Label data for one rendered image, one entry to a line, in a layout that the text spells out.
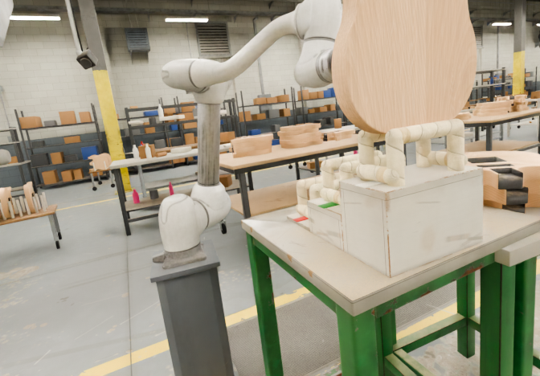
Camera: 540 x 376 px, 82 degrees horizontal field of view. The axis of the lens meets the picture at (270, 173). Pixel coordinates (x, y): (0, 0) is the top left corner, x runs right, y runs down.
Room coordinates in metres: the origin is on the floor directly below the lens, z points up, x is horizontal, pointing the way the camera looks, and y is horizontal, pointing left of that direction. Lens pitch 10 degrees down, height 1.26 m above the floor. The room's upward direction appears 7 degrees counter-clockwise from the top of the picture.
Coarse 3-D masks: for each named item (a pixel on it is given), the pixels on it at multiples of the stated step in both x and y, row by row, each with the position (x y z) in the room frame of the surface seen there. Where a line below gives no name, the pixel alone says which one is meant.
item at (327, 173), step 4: (324, 168) 0.81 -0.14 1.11; (328, 168) 0.80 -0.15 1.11; (332, 168) 0.81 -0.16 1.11; (324, 172) 0.81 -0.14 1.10; (328, 172) 0.80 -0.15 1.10; (332, 172) 0.81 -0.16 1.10; (324, 176) 0.81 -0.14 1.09; (328, 176) 0.80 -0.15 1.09; (332, 176) 0.81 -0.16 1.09; (324, 180) 0.81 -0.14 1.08; (328, 180) 0.80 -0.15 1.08; (332, 180) 0.81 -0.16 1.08; (324, 184) 0.81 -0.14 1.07; (328, 184) 0.80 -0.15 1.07; (332, 184) 0.80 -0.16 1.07; (332, 188) 0.80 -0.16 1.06; (324, 200) 0.82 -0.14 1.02
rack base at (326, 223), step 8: (312, 200) 0.83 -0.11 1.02; (320, 200) 0.82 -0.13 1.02; (312, 208) 0.81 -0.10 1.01; (320, 208) 0.77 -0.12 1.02; (328, 208) 0.75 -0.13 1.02; (336, 208) 0.74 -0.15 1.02; (312, 216) 0.81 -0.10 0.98; (320, 216) 0.78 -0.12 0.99; (328, 216) 0.74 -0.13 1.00; (336, 216) 0.71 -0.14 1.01; (312, 224) 0.82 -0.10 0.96; (320, 224) 0.78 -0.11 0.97; (328, 224) 0.74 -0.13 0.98; (336, 224) 0.71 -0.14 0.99; (312, 232) 0.82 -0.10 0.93; (320, 232) 0.78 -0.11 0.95; (328, 232) 0.75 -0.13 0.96; (336, 232) 0.71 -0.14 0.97; (328, 240) 0.75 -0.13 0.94; (336, 240) 0.71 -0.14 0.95
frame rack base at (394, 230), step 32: (352, 192) 0.64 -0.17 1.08; (384, 192) 0.56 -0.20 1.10; (416, 192) 0.58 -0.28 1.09; (448, 192) 0.61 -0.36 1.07; (480, 192) 0.65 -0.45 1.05; (352, 224) 0.65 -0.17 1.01; (384, 224) 0.56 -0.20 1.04; (416, 224) 0.58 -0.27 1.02; (448, 224) 0.61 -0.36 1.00; (480, 224) 0.65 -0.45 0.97; (384, 256) 0.56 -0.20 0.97; (416, 256) 0.58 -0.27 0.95
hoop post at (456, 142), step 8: (448, 136) 0.65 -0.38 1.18; (456, 136) 0.64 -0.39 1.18; (448, 144) 0.66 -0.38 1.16; (456, 144) 0.64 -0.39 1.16; (448, 152) 0.66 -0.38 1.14; (456, 152) 0.64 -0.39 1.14; (448, 160) 0.66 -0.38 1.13; (456, 160) 0.64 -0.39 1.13; (448, 168) 0.66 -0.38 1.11; (456, 168) 0.64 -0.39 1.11
